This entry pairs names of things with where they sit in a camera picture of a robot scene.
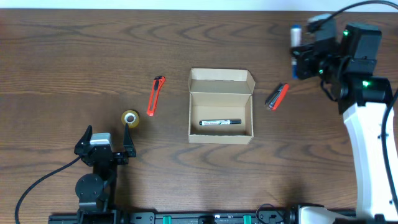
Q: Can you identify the open cardboard box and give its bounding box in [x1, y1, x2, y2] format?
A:
[188, 68, 256, 144]

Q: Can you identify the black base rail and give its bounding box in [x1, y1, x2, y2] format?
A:
[48, 208, 358, 224]

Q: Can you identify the black marker pen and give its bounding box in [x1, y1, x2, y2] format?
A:
[199, 119, 242, 126]

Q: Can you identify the red and black stapler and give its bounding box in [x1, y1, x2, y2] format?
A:
[265, 83, 289, 111]

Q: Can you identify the blue marker pen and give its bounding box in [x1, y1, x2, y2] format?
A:
[290, 24, 302, 79]

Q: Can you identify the orange utility knife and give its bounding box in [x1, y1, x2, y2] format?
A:
[146, 76, 166, 116]

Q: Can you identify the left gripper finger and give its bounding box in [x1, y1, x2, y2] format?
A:
[75, 125, 93, 153]
[123, 124, 134, 152]

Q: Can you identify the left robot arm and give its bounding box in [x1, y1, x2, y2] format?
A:
[74, 125, 136, 218]

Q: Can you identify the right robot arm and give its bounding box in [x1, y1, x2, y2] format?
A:
[289, 20, 397, 223]

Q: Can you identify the yellow tape roll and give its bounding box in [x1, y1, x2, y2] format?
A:
[121, 110, 140, 129]

